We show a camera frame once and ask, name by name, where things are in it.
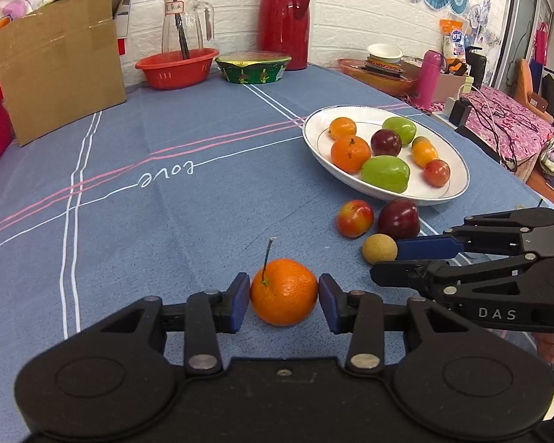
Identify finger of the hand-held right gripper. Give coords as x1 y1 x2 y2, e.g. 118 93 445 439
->
396 207 554 261
370 255 539 304

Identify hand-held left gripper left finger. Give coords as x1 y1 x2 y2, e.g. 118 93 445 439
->
99 272 251 376

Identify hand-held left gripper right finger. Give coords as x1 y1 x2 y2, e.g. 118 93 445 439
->
318 273 472 373

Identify orange with long stem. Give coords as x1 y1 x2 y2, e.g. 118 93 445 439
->
250 238 319 327

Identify white plate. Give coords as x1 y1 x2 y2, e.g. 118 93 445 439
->
302 104 471 207

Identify red yellow nectarine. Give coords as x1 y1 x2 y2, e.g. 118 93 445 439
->
335 200 375 239
423 159 451 188

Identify large green plum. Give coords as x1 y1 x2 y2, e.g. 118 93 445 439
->
360 155 411 194

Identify small orange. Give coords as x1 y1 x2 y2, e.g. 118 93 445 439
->
328 117 358 141
411 141 439 169

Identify dark red plum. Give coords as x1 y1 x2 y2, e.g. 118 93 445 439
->
377 198 421 241
370 128 403 157

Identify large orange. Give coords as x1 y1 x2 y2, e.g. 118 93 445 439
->
330 135 372 175

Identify small green plum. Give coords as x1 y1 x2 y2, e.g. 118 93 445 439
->
382 116 417 145

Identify person's right hand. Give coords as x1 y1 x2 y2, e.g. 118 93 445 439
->
534 330 554 366

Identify blue striped tablecloth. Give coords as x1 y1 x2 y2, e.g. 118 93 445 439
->
0 62 554 379

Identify black power adapter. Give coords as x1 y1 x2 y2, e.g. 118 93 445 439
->
449 97 473 126

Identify pink floral cloth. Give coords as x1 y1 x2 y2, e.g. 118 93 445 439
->
461 85 554 182

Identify beige box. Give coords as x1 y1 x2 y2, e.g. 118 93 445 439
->
431 71 475 103

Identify pink bottle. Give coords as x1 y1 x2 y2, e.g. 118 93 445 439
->
417 49 444 109

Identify orange plastic tray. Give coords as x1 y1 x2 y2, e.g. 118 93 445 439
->
337 57 419 98

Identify stack of dishes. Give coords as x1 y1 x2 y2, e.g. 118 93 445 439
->
364 58 406 78

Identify black pump bottle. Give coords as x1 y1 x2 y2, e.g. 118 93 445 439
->
465 45 488 89

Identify wooden chair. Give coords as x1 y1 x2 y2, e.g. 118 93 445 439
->
516 57 554 121

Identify white bowl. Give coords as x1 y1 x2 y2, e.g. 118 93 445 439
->
367 43 404 65

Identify orange snack bag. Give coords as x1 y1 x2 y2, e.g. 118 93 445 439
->
439 19 470 63

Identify green patterned bowl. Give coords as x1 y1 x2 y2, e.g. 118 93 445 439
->
214 51 293 86

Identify pink hanging garment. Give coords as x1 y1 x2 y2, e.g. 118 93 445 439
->
534 22 551 66

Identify red plastic basket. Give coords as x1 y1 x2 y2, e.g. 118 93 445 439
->
135 47 220 90

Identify red thermos jug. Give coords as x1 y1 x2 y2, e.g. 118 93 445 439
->
258 0 313 71

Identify black stirring stick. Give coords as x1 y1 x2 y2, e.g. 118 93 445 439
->
169 0 191 60

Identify glass pitcher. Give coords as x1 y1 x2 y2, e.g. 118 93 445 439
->
161 0 216 61

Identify cardboard box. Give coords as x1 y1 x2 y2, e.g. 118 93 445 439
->
0 0 128 147

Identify white cable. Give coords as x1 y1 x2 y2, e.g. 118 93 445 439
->
462 84 496 117

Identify blue white wall stickers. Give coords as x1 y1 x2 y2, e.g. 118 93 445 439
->
468 0 496 48

